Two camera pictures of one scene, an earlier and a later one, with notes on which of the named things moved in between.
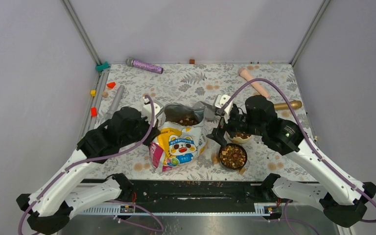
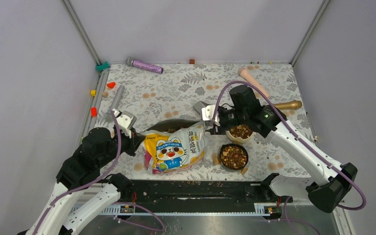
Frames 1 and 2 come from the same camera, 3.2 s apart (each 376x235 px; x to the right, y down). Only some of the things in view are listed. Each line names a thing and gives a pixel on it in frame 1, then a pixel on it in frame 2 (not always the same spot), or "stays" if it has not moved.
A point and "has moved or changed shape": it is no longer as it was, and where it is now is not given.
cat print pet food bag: [182, 138] has moved or changed shape
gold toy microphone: [294, 105] stays
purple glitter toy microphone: [144, 65] stays
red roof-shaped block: [111, 84] stays
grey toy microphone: [115, 103] stays
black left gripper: [154, 132] to [136, 139]
